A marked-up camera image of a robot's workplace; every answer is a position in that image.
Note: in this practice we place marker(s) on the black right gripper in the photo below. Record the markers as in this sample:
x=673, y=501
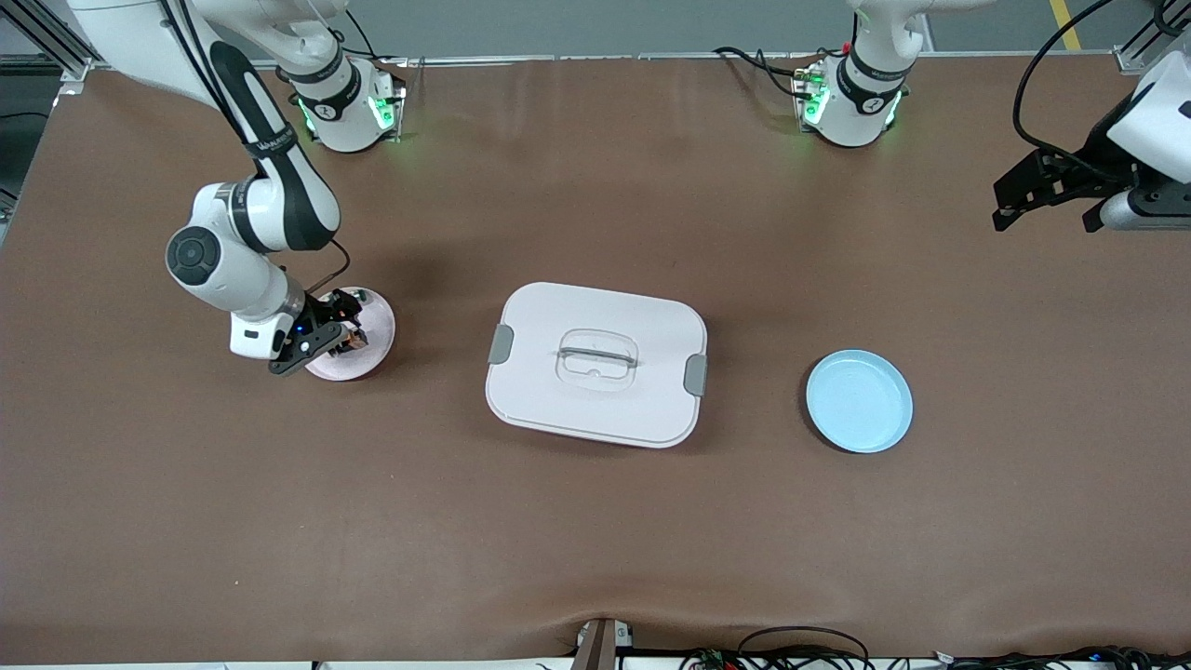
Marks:
x=328, y=314

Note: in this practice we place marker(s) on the grey box latch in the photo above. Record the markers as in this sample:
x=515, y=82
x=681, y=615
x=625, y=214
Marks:
x=695, y=374
x=501, y=344

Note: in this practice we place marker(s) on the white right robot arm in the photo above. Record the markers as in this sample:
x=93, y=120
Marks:
x=279, y=205

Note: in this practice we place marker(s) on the metal table edge rail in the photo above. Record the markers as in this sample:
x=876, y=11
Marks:
x=605, y=58

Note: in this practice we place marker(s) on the metal table clamp bracket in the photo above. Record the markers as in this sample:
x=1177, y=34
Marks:
x=595, y=647

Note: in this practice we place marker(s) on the pink round plate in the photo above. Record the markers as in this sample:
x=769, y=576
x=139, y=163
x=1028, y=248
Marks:
x=377, y=335

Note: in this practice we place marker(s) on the light blue round plate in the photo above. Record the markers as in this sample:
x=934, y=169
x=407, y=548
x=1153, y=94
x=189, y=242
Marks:
x=858, y=402

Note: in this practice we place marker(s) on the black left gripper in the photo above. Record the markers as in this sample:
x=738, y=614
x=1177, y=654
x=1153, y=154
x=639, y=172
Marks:
x=1096, y=154

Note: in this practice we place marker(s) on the orange and black switch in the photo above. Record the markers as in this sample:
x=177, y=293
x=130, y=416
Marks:
x=354, y=337

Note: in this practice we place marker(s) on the white lidded storage box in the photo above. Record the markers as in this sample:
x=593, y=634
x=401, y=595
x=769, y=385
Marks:
x=595, y=409

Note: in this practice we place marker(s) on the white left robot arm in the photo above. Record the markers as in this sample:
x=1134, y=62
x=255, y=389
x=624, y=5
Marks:
x=851, y=112

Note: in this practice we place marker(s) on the aluminium frame profile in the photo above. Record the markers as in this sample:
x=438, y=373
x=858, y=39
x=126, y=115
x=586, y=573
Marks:
x=1130, y=58
x=73, y=70

